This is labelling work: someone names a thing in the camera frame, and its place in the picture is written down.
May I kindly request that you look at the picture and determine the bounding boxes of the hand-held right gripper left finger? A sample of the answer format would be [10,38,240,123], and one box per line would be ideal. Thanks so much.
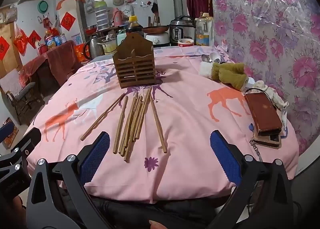
[26,131,110,229]

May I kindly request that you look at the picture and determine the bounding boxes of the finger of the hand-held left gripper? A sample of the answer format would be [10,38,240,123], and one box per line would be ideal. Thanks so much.
[0,121,15,144]
[0,127,42,184]

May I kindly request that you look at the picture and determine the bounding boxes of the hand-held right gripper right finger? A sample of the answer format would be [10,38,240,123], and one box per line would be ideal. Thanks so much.
[210,130,295,229]

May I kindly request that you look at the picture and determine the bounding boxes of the dark wooden chopstick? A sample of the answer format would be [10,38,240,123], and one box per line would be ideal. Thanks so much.
[150,88,167,154]
[80,93,125,141]
[149,89,164,154]

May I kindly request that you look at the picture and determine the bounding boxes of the bunch of wooden chopsticks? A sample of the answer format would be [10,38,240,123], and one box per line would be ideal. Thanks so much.
[112,86,153,163]

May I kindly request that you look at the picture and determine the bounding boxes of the brown wooden chopstick holder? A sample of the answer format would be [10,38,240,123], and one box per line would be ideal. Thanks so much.
[112,32,156,89]

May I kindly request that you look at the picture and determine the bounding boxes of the person's right hand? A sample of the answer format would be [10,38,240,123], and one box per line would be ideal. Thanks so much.
[149,220,167,229]

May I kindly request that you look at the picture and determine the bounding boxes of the grey padded chair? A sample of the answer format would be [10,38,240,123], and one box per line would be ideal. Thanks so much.
[0,70,38,124]

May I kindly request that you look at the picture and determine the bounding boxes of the phone in brown case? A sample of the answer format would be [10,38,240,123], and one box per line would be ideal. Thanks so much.
[252,131,282,149]

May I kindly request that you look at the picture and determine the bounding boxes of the pink deer print tablecloth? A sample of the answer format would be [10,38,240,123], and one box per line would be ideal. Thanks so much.
[26,45,299,204]

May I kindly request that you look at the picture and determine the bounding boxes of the brown leather wallet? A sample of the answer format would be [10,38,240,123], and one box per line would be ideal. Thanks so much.
[244,91,283,137]

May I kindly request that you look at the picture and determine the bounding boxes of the white crumpled cloth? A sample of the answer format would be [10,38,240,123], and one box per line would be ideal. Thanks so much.
[246,80,289,119]

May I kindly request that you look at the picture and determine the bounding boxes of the person's dark clothing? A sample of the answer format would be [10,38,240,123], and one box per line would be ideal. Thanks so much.
[57,189,250,229]

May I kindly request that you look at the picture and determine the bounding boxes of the red cloth covered cabinet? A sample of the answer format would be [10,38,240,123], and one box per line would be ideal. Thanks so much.
[20,40,85,94]

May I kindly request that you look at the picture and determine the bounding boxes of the olive knit mitten pair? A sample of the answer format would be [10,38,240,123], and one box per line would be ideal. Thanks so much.
[199,61,253,92]

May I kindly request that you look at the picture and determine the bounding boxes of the blue drink cans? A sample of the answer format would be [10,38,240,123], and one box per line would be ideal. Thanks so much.
[46,33,67,47]

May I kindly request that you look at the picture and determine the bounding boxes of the steel kettle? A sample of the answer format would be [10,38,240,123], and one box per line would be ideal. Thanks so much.
[84,37,105,59]

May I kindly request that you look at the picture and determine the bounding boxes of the steel pot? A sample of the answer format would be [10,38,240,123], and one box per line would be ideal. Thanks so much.
[97,38,118,54]

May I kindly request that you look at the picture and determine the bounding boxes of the red and white bowl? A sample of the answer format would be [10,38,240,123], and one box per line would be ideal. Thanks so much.
[177,38,195,47]

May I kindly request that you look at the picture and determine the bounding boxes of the plastic cooking oil bottle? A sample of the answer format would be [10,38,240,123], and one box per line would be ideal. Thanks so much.
[195,13,215,46]

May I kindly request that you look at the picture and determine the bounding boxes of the green plate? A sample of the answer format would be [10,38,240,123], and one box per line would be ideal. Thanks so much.
[37,0,50,14]

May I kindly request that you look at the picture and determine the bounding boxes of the floral plastic covered mattress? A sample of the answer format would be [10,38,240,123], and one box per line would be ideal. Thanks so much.
[209,0,320,154]

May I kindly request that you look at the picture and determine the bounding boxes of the white rice cooker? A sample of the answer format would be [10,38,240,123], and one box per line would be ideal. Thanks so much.
[145,32,171,46]

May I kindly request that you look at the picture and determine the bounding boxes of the steel pressure cooker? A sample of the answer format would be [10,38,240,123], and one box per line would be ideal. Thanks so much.
[170,15,196,44]

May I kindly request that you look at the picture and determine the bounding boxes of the dark sauce bottle yellow cap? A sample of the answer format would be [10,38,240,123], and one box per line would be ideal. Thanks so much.
[126,16,145,38]

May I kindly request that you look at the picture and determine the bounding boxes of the brown frying pan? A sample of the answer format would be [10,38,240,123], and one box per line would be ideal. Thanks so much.
[142,25,170,33]

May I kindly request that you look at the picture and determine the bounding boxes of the pink thermos jug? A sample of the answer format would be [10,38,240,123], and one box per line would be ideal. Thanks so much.
[112,8,123,27]

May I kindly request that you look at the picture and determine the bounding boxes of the stacked steel food container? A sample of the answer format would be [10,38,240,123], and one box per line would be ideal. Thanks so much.
[94,0,108,31]

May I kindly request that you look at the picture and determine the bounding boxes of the metal key chain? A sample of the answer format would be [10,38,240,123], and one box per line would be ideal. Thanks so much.
[249,139,263,162]

